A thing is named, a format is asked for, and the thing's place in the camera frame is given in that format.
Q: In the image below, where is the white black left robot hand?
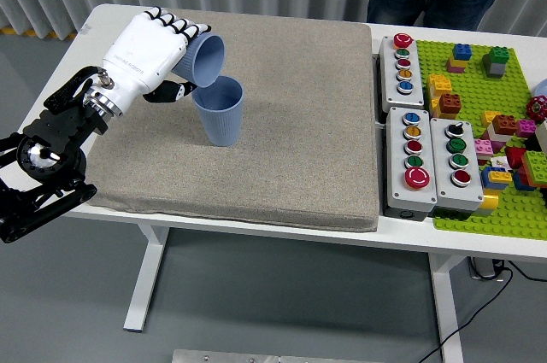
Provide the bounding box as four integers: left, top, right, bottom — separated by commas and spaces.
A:
100, 6, 213, 116

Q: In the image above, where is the blue ribbed cup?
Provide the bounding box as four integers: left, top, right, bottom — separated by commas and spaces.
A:
174, 32, 226, 89
191, 74, 245, 148

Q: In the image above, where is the yellow floor tape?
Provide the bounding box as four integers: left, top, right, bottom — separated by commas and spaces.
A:
0, 25, 80, 39

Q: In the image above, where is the grey-brown padded mat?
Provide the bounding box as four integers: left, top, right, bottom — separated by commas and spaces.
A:
80, 8, 381, 233

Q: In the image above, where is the white table leg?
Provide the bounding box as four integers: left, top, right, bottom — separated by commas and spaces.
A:
426, 253, 471, 363
123, 225, 171, 333

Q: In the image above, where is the grey five-button control box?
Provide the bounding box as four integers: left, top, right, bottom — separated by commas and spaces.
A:
383, 106, 438, 222
379, 32, 426, 111

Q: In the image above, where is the brown brick on yellow brick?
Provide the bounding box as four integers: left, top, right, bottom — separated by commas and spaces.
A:
432, 92, 463, 120

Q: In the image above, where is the blue yellow pink brick stack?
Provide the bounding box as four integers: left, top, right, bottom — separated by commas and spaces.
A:
446, 43, 473, 74

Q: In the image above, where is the silver metal plate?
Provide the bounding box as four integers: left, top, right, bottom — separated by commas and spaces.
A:
172, 348, 358, 363

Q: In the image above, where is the green studded baseplate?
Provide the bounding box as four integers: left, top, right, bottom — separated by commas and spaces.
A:
415, 39, 547, 241

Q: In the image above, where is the single yellow brick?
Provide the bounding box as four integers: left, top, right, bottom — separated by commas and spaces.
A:
481, 110, 502, 130

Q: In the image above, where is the green grey brick stack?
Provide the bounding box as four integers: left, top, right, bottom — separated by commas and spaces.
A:
481, 46, 510, 79

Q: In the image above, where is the brown white pink brick stack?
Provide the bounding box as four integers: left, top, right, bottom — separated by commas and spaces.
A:
488, 114, 518, 154

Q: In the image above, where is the blue and yellow brick stack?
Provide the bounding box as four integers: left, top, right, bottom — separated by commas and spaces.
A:
480, 165, 514, 190

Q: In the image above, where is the yellow cylinder brick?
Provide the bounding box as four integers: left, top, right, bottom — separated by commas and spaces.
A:
473, 190, 500, 217

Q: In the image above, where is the red brick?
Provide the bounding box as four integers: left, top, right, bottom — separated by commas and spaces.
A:
505, 146, 529, 170

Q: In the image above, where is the magenta brick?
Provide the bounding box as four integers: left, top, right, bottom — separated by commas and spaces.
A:
515, 119, 538, 138

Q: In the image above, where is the red valve handwheel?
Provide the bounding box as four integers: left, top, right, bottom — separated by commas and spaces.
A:
526, 97, 547, 121

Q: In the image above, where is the grey floor power strip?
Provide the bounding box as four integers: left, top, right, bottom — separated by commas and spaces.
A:
468, 255, 508, 282

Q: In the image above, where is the white box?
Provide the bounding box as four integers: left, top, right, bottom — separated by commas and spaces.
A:
533, 120, 547, 155

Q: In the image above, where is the large green orange brick pile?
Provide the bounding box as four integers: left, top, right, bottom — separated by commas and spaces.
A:
520, 149, 547, 189

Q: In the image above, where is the grey box with selector switch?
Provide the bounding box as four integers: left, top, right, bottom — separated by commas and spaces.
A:
429, 117, 485, 219

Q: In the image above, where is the black floor cable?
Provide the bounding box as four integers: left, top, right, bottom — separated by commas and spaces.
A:
421, 260, 547, 363

